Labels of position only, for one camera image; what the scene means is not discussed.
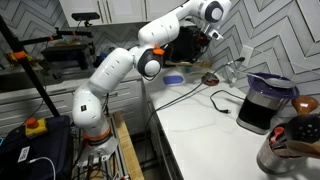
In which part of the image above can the black camera on stand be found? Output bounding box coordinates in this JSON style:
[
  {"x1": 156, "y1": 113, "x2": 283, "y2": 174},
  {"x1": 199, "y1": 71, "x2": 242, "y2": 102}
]
[{"x1": 70, "y1": 12, "x2": 101, "y2": 23}]

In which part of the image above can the white wall outlet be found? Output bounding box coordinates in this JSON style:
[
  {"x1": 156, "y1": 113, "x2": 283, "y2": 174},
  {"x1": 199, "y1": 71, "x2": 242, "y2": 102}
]
[{"x1": 239, "y1": 44, "x2": 255, "y2": 68}]

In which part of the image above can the black equipment case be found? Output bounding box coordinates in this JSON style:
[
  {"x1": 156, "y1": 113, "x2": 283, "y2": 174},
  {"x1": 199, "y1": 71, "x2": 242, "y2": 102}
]
[{"x1": 0, "y1": 114, "x2": 74, "y2": 180}]

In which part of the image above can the orange clamp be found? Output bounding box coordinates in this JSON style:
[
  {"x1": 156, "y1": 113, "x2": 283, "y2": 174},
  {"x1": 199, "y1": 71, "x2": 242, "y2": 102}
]
[{"x1": 9, "y1": 49, "x2": 28, "y2": 62}]

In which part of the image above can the wooden board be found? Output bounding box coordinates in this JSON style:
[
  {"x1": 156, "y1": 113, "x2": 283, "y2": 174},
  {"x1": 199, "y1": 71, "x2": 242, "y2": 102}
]
[{"x1": 111, "y1": 110, "x2": 145, "y2": 180}]

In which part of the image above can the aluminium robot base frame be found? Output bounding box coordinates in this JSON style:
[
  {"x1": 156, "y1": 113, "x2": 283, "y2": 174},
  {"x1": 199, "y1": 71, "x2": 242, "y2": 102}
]
[{"x1": 71, "y1": 133, "x2": 131, "y2": 180}]

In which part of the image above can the white drawer cabinet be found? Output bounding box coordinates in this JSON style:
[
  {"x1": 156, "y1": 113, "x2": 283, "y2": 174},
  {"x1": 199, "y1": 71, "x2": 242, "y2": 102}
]
[{"x1": 0, "y1": 77, "x2": 148, "y2": 138}]

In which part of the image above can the red handled utensil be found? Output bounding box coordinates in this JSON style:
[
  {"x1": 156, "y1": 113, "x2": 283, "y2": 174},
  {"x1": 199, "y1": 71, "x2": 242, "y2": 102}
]
[{"x1": 269, "y1": 126, "x2": 286, "y2": 146}]

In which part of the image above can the black tripod pole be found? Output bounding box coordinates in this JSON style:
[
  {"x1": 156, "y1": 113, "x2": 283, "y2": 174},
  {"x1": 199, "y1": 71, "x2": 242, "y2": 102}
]
[{"x1": 0, "y1": 14, "x2": 62, "y2": 118}]

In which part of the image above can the small brown dish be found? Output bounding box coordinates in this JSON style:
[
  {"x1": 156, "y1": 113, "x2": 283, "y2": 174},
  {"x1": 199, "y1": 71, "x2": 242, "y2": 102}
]
[{"x1": 201, "y1": 71, "x2": 220, "y2": 87}]

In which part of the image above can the large metal spoon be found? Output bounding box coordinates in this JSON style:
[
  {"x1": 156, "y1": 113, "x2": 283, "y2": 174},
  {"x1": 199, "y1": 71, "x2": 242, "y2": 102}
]
[{"x1": 244, "y1": 71, "x2": 297, "y2": 90}]

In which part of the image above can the black slotted spoon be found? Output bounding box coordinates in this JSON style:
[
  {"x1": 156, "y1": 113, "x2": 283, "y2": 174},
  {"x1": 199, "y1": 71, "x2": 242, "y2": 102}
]
[{"x1": 285, "y1": 113, "x2": 320, "y2": 145}]

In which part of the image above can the long grey cable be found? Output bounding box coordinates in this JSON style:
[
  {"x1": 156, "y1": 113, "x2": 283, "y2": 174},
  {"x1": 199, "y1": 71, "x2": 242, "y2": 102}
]
[{"x1": 143, "y1": 56, "x2": 246, "y2": 161}]

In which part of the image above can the black countertop appliance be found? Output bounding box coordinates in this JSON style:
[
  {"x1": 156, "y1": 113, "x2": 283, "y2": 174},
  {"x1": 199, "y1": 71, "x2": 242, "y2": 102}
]
[{"x1": 165, "y1": 25, "x2": 205, "y2": 64}]

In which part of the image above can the black power cord with plug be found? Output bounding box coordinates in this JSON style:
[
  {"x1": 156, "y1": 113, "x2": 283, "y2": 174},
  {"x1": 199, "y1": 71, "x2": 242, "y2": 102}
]
[{"x1": 209, "y1": 89, "x2": 246, "y2": 115}]

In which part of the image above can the white wall cabinet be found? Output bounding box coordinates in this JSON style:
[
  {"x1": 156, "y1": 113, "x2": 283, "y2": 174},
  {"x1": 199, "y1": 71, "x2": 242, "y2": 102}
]
[{"x1": 59, "y1": 0, "x2": 189, "y2": 28}]

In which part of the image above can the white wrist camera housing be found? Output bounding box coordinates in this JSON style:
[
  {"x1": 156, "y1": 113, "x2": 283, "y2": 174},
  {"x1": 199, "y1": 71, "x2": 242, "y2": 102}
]
[{"x1": 209, "y1": 29, "x2": 225, "y2": 42}]

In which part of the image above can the black box on counter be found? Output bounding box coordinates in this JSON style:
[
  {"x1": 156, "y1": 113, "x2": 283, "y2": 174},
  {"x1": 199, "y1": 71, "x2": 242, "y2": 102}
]
[{"x1": 40, "y1": 43, "x2": 97, "y2": 72}]

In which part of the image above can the wooden spatula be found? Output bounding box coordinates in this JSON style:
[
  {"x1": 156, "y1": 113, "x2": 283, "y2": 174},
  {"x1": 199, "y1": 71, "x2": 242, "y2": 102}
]
[{"x1": 273, "y1": 139, "x2": 320, "y2": 159}]

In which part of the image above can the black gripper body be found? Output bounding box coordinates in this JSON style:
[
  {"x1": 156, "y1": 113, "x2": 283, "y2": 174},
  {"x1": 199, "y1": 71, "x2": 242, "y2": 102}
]
[{"x1": 195, "y1": 30, "x2": 213, "y2": 53}]

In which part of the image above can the brown ladle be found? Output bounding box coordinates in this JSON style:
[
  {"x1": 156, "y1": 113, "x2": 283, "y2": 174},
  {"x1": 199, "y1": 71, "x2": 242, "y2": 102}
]
[{"x1": 291, "y1": 95, "x2": 320, "y2": 117}]

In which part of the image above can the white charging cable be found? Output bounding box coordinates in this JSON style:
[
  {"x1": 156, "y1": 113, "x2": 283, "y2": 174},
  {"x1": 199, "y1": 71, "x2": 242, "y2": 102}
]
[{"x1": 28, "y1": 156, "x2": 57, "y2": 180}]

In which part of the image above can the yellow emergency stop box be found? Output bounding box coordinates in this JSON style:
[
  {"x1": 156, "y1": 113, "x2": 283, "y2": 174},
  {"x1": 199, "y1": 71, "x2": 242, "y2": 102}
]
[{"x1": 24, "y1": 117, "x2": 48, "y2": 138}]

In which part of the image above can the steel utensil holder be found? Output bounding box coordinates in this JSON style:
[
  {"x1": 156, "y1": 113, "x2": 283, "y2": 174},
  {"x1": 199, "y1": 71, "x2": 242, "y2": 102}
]
[{"x1": 256, "y1": 123, "x2": 309, "y2": 176}]

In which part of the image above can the black steel coffee machine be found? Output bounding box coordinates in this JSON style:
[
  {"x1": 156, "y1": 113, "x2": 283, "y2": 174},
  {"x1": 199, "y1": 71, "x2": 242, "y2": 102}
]
[{"x1": 235, "y1": 72, "x2": 300, "y2": 136}]

